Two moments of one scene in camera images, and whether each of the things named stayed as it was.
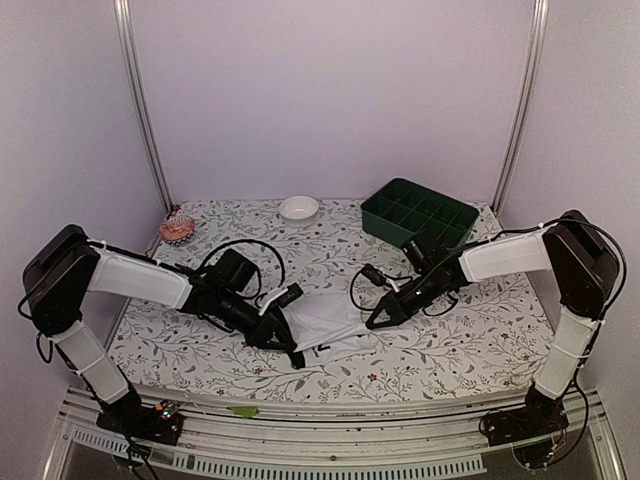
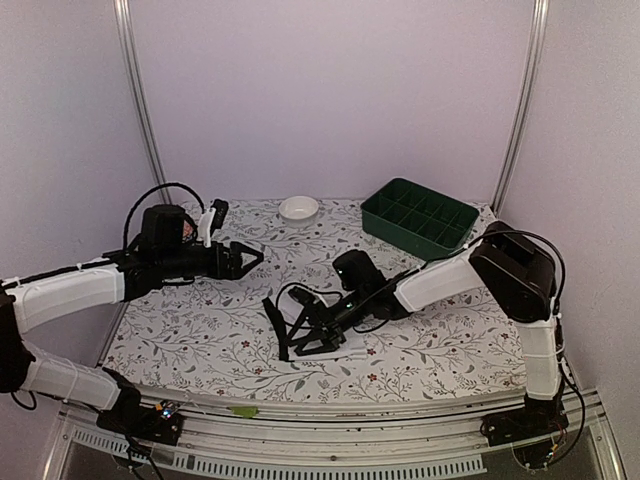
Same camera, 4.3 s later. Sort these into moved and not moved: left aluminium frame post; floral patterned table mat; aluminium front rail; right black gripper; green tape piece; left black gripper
Moved: left black gripper; right black gripper
Not moved: floral patterned table mat; green tape piece; aluminium front rail; left aluminium frame post
